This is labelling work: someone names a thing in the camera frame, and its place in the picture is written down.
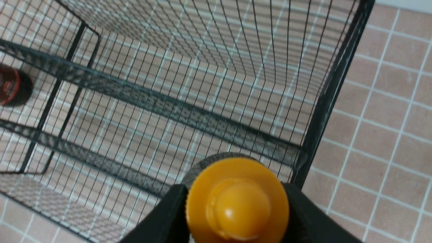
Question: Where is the dark soy sauce bottle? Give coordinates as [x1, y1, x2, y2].
[0, 63, 34, 107]

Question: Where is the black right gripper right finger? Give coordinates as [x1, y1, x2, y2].
[282, 183, 361, 243]

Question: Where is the yellow-capped seasoning bottle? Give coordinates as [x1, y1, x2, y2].
[182, 152, 290, 243]

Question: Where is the pink checkered tablecloth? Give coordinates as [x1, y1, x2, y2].
[1, 0, 431, 243]

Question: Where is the black wire mesh shelf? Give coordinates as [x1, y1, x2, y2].
[1, 0, 375, 243]

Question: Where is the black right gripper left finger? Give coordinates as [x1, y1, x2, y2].
[120, 184, 190, 243]

